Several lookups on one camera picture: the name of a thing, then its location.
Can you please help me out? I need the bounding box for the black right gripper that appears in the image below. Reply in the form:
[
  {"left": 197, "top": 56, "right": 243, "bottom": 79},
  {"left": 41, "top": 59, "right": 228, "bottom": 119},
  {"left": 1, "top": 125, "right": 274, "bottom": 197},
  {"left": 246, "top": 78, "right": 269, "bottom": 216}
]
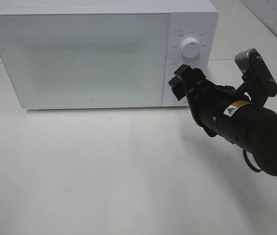
[{"left": 168, "top": 64, "right": 251, "bottom": 137}]

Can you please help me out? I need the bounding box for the white microwave door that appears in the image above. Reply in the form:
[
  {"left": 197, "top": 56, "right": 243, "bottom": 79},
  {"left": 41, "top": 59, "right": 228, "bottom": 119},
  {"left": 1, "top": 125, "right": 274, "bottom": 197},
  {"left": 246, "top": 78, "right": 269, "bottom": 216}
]
[{"left": 0, "top": 13, "right": 169, "bottom": 109}]

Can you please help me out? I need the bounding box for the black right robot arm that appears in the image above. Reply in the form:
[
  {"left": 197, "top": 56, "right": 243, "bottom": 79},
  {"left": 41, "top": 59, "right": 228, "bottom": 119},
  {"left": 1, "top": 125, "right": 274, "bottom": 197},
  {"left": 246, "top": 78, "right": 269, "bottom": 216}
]
[{"left": 168, "top": 65, "right": 277, "bottom": 177}]

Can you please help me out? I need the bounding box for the white power knob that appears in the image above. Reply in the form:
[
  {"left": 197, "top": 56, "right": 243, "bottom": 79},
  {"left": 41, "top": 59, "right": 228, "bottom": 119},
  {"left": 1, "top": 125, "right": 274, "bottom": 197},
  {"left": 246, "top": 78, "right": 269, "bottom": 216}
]
[{"left": 181, "top": 36, "right": 201, "bottom": 58}]

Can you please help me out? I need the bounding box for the white microwave oven body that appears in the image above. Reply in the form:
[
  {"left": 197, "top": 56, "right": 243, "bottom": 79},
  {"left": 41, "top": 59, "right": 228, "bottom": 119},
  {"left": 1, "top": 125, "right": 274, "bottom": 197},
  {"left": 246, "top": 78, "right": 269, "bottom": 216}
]
[{"left": 0, "top": 0, "right": 219, "bottom": 108}]

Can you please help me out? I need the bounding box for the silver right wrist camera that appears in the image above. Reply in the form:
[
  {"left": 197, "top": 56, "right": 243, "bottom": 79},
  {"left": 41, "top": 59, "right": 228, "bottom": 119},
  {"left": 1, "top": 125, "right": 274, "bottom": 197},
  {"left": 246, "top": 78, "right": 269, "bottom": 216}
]
[{"left": 234, "top": 48, "right": 277, "bottom": 97}]

